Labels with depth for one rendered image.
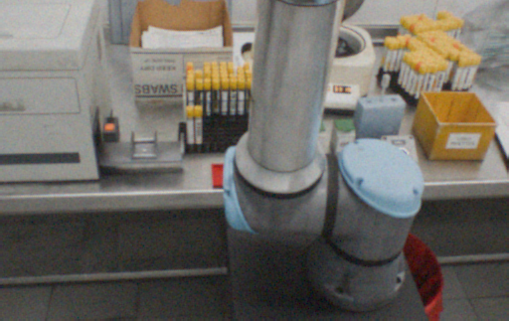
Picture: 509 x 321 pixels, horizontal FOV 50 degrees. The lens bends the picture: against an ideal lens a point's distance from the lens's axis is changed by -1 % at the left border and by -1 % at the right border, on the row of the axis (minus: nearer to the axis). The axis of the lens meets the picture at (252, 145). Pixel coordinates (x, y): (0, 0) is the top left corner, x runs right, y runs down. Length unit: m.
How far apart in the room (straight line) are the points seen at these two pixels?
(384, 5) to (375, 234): 1.08
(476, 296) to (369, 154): 1.55
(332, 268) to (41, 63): 0.59
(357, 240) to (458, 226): 1.33
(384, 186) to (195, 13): 0.98
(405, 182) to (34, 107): 0.66
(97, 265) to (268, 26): 1.37
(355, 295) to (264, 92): 0.37
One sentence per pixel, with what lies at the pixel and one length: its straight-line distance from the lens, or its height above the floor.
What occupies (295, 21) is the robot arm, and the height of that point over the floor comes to 1.40.
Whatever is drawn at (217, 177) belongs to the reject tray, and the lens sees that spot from 1.13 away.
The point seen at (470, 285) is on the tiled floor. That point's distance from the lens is 2.27.
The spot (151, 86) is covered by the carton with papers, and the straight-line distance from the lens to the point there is 1.35.
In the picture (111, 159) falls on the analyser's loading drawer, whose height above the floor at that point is 0.91.
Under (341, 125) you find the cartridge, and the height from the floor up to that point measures 0.94.
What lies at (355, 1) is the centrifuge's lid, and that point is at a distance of 1.59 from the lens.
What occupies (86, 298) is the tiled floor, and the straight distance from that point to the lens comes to 2.08.
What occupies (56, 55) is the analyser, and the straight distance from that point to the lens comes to 1.00.
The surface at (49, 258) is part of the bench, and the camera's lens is 1.86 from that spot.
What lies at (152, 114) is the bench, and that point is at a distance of 1.32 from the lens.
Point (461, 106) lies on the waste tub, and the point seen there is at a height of 0.94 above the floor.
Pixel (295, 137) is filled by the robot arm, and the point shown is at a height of 1.25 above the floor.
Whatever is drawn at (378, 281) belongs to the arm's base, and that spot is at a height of 0.99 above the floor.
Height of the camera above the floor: 1.61
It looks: 37 degrees down
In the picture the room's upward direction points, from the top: 4 degrees clockwise
